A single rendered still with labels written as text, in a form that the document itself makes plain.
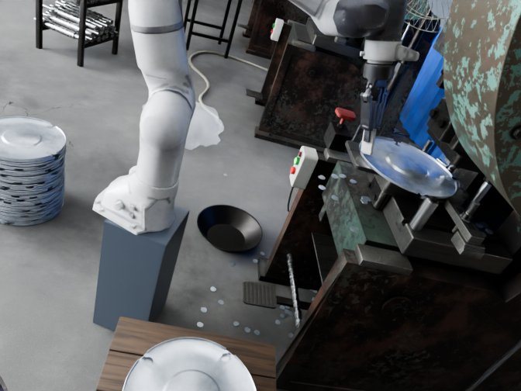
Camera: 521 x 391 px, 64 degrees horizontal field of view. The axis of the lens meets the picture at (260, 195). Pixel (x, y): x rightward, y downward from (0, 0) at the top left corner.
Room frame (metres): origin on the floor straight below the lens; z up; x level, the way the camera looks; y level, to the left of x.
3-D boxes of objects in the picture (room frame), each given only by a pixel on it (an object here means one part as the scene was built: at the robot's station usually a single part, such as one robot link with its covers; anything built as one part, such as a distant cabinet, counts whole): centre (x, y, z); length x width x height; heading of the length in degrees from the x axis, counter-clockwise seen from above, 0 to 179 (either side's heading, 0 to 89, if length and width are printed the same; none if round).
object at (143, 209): (0.90, 0.32, 0.52); 0.22 x 0.19 x 0.14; 89
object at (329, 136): (1.37, -0.18, 0.62); 0.10 x 0.06 x 0.20; 14
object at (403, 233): (1.13, -0.48, 0.68); 0.45 x 0.30 x 0.06; 14
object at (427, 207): (0.93, -0.40, 0.75); 0.03 x 0.03 x 0.10; 14
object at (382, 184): (1.09, -0.31, 0.72); 0.25 x 0.14 x 0.14; 104
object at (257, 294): (1.10, -0.35, 0.14); 0.59 x 0.10 x 0.05; 104
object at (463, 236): (0.97, -0.52, 0.76); 0.17 x 0.06 x 0.10; 14
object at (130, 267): (0.90, 0.28, 0.23); 0.18 x 0.18 x 0.45; 89
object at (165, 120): (0.86, 0.27, 0.71); 0.18 x 0.11 x 0.25; 12
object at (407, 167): (1.10, -0.36, 0.78); 0.29 x 0.29 x 0.01
